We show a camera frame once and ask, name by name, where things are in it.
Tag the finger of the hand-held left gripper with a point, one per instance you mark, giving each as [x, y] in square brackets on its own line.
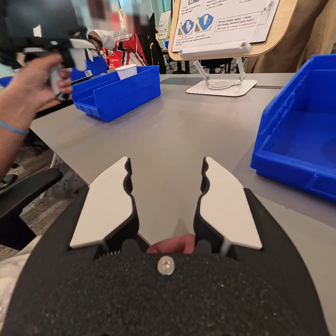
[78, 57]

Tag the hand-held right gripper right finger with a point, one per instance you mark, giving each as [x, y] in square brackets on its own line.
[228, 215]

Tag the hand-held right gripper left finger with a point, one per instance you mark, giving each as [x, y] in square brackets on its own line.
[105, 215]

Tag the white paper cup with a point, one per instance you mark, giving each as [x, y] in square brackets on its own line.
[126, 72]

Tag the blue plastic bin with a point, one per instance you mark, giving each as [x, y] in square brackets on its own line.
[288, 162]
[118, 99]

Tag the person's left hand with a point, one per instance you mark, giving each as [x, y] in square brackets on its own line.
[23, 91]

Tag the blue labelled bin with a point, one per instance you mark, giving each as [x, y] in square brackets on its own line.
[101, 67]

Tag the white red printed garment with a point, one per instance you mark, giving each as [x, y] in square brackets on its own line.
[131, 52]

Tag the black chair armrest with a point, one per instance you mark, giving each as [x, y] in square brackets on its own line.
[26, 189]

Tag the blue wristband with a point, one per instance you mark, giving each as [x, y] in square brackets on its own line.
[13, 128]

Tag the white cloth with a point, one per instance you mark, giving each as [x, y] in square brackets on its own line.
[10, 275]

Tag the instruction sheet on tablet stand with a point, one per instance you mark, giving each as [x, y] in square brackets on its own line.
[223, 90]

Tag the printed instruction sheet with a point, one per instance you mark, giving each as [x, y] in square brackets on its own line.
[236, 26]

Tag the beige hanging coat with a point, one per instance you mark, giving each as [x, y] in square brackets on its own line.
[301, 39]

